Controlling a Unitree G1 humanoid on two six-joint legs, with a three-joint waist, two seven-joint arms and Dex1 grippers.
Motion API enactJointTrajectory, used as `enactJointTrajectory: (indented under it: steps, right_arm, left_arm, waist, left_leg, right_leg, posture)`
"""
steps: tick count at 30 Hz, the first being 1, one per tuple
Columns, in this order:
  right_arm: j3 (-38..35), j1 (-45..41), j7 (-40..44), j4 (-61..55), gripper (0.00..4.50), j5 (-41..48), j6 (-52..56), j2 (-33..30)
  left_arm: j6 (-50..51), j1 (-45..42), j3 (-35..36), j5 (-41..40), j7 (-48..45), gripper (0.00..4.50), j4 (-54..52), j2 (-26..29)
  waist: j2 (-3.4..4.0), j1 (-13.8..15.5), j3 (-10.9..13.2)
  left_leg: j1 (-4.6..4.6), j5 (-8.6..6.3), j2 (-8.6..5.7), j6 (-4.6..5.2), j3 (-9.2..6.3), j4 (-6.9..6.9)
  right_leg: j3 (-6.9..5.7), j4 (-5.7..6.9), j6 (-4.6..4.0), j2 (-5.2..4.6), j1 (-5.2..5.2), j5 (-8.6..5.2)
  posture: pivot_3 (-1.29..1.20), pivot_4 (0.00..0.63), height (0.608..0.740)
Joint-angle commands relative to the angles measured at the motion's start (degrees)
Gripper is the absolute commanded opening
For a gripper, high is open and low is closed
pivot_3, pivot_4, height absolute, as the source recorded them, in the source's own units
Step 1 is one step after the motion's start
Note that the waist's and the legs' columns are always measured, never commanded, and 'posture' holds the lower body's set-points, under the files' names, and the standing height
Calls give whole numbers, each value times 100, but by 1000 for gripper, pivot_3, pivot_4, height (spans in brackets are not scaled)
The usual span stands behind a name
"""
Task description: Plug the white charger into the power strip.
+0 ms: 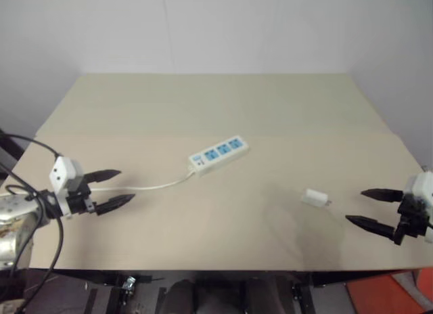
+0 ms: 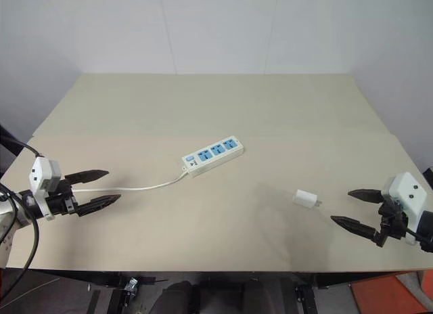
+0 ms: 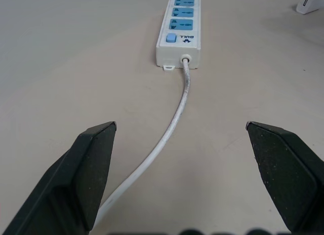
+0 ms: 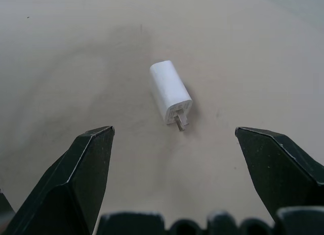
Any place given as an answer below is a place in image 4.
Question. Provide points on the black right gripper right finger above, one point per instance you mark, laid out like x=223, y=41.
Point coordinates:
x=276, y=169

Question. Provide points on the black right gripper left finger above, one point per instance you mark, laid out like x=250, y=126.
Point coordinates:
x=68, y=184

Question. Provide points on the white plug adapter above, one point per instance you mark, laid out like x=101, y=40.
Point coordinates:
x=170, y=93

